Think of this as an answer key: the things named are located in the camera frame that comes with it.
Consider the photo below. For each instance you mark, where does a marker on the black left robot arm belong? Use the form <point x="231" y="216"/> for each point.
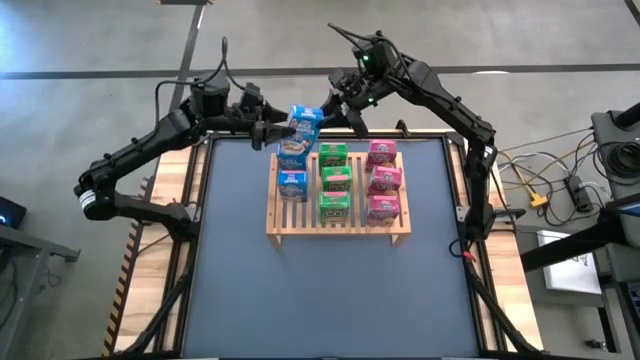
<point x="150" y="140"/>

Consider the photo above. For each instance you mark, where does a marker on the grey machine base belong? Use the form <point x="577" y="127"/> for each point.
<point x="607" y="130"/>

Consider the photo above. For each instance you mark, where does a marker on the grey metal stand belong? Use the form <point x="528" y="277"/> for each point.
<point x="30" y="245"/>

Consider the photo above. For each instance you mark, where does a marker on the black device with light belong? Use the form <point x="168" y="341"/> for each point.
<point x="11" y="212"/>

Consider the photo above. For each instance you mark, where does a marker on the wooden slatted shelf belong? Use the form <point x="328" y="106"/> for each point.
<point x="300" y="220"/>

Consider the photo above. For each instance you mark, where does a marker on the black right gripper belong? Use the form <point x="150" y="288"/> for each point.
<point x="352" y="87"/>

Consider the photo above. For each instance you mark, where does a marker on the white box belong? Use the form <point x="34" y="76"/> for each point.
<point x="570" y="272"/>

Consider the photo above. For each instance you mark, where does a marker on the small black floor object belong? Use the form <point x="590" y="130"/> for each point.
<point x="595" y="344"/>

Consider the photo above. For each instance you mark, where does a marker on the pink Raisin Bran cereal box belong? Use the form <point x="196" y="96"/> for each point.
<point x="382" y="152"/>
<point x="385" y="179"/>
<point x="383" y="210"/>

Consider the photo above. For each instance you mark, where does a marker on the black metal table frame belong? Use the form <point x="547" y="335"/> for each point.
<point x="452" y="139"/>

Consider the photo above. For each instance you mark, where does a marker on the black power strip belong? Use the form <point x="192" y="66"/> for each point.
<point x="580" y="192"/>

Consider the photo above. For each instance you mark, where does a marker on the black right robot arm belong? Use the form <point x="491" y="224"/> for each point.
<point x="450" y="107"/>

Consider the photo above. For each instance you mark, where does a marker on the black stand beam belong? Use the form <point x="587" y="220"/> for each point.
<point x="565" y="250"/>

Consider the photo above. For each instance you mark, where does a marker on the grey equipment cabinet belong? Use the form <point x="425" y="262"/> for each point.
<point x="622" y="310"/>

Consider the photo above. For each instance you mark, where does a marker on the black yellow hazard tape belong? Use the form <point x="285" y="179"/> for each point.
<point x="122" y="295"/>

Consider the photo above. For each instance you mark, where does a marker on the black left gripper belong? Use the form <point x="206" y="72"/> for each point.
<point x="250" y="107"/>

